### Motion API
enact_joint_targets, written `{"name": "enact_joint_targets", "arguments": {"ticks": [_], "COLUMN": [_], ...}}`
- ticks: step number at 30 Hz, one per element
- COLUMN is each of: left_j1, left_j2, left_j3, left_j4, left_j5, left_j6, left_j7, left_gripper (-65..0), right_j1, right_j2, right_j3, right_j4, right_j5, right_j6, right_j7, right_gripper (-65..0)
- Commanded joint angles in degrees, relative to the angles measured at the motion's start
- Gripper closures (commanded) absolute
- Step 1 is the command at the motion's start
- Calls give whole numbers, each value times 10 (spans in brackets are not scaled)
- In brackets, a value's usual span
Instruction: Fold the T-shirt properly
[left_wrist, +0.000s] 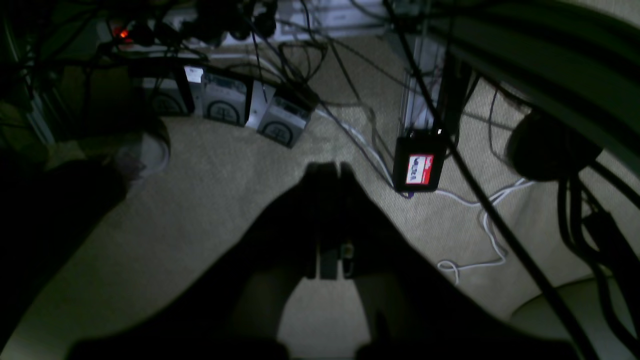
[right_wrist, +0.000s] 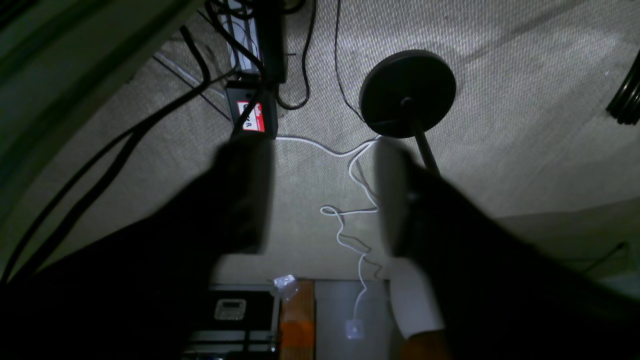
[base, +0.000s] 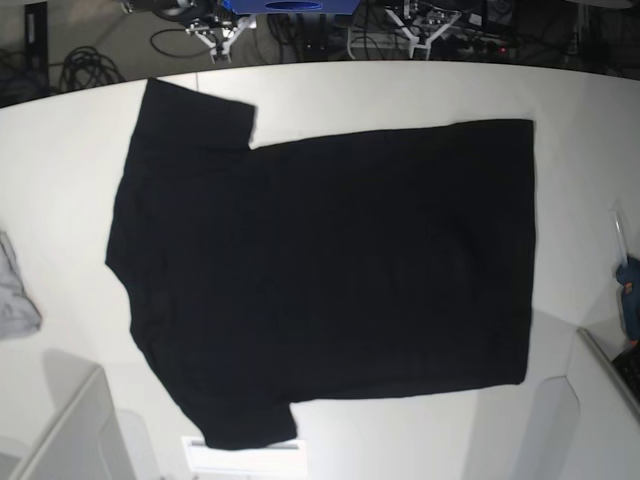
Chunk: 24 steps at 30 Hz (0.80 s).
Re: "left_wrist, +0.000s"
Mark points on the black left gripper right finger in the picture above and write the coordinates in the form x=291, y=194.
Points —
x=412, y=311

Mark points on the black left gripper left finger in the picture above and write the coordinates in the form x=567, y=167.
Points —
x=232, y=311

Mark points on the black box with red label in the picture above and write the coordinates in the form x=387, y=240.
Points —
x=418, y=162

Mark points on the grey power adapter box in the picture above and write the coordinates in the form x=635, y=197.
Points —
x=287, y=115

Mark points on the white power strip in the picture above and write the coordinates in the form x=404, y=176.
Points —
x=335, y=18

